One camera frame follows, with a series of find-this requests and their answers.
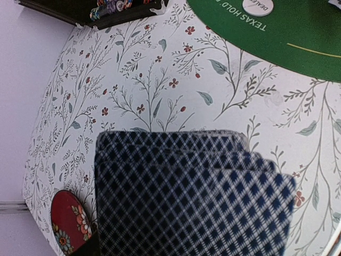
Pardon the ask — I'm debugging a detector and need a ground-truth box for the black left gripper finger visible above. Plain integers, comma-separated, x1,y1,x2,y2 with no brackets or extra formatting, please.
70,227,100,256

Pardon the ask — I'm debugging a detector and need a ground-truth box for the blue grey cloth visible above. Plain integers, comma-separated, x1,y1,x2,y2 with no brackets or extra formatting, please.
94,131,296,255

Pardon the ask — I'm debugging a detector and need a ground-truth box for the white dealer button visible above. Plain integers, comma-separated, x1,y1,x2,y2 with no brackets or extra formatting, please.
242,0,274,17

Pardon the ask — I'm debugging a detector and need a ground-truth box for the red floral plate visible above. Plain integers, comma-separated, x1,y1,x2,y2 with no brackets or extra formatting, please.
51,190,93,255

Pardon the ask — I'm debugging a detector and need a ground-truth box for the black poker chip case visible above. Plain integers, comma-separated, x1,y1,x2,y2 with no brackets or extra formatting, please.
16,1,168,30

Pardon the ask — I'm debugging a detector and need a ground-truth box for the poker chip row far left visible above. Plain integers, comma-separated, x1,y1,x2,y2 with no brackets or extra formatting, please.
90,5,123,21

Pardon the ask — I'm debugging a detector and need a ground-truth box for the poker chip row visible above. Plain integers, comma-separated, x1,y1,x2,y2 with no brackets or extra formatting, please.
90,5,123,21
96,0,133,11

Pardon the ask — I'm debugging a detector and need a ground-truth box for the green round poker mat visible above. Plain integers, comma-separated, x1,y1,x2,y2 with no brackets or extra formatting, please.
188,0,340,82

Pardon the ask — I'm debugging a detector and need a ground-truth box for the front aluminium rail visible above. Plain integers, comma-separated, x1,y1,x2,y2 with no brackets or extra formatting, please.
321,222,341,256

